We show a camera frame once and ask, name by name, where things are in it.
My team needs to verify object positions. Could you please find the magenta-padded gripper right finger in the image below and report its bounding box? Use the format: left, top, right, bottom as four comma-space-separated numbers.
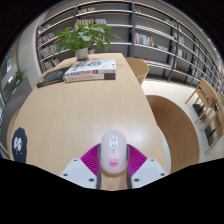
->
126, 143, 168, 190

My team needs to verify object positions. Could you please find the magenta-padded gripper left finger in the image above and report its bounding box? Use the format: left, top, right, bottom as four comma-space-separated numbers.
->
59, 143, 102, 191

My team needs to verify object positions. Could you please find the pale pink computer mouse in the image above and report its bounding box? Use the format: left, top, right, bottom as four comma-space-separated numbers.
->
99, 129, 129, 175

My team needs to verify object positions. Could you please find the dark cartoon-eyed mouse pad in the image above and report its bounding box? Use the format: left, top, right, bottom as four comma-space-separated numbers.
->
11, 126, 28, 164

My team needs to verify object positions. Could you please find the rounded wooden chair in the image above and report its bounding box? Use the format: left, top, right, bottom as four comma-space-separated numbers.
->
124, 56, 150, 87
145, 94, 201, 174

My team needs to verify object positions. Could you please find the wooden slat-back chair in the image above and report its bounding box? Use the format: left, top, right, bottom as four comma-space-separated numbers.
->
199, 96, 224, 155
184, 77, 218, 124

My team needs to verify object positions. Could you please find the grey low counter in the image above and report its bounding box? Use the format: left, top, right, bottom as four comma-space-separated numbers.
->
0, 78, 33, 148

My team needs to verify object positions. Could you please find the black hardcover book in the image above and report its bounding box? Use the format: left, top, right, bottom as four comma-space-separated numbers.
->
36, 67, 73, 89

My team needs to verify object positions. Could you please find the white-covered thick book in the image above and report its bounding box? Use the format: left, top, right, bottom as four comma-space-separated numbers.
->
63, 58, 117, 75

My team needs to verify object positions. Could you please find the small green potted plant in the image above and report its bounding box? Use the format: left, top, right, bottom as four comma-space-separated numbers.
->
12, 68, 27, 86

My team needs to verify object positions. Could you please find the green potted plant, white pot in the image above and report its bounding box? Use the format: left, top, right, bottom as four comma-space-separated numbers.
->
53, 21, 124, 61

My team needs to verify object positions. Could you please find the grey bookshelf unit with books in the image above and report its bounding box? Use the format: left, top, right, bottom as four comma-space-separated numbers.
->
35, 0, 224, 98

